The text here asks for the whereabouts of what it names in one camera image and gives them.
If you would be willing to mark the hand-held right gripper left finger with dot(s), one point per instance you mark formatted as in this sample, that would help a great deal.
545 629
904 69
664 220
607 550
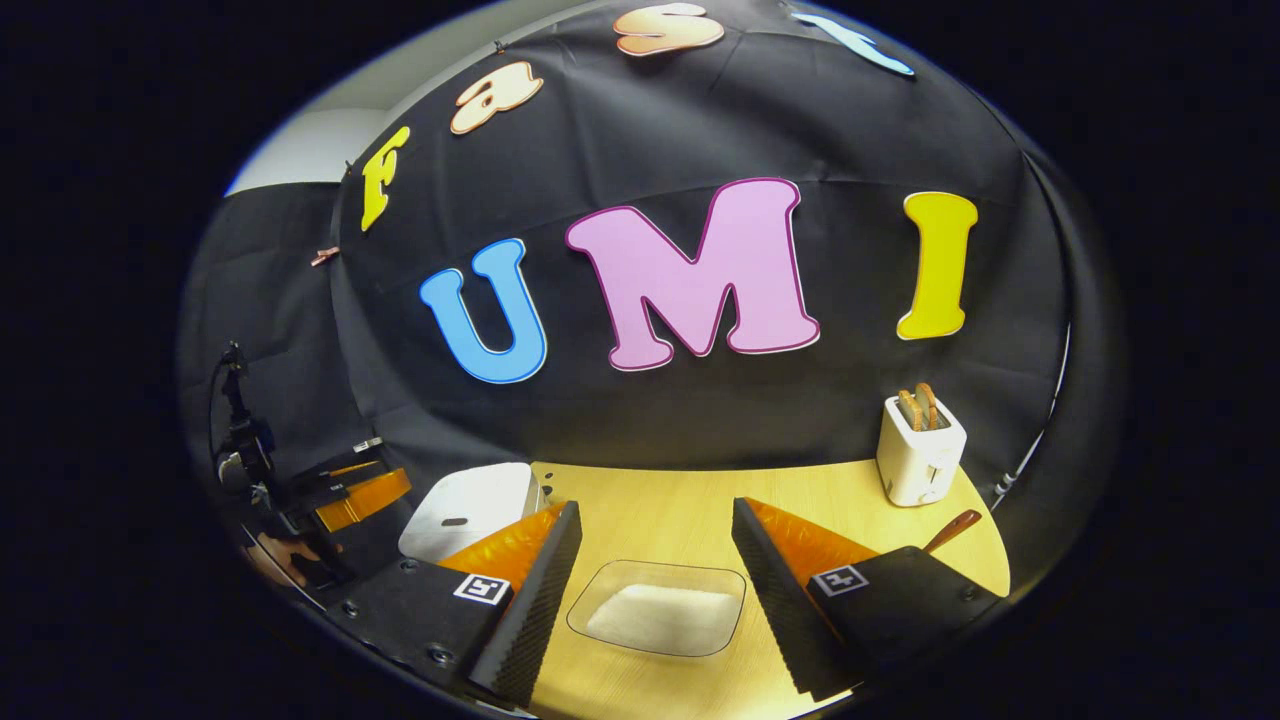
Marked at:
535 600

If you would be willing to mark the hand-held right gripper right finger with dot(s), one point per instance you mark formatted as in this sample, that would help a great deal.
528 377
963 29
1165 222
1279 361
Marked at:
775 590

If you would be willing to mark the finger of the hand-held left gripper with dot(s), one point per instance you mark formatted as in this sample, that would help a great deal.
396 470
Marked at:
365 497
335 470

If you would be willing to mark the white rice cooker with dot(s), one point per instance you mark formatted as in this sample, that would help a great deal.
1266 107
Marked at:
470 505

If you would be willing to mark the white rice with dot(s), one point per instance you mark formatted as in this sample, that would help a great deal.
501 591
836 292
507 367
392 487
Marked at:
665 612

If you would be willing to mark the brown wooden spoon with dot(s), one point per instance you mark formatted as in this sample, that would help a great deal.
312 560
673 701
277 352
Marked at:
955 528

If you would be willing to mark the clear plastic container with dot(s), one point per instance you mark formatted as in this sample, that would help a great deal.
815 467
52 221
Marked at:
600 625

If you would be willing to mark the white toaster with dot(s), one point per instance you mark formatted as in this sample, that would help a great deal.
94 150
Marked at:
920 465

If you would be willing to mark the black backdrop cloth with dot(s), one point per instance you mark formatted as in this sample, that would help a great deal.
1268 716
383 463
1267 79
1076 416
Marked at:
700 400

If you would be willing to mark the copper clip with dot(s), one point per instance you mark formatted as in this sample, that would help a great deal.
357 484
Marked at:
325 256

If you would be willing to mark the toast slice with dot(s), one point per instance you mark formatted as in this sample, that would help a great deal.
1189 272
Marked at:
910 410
928 405

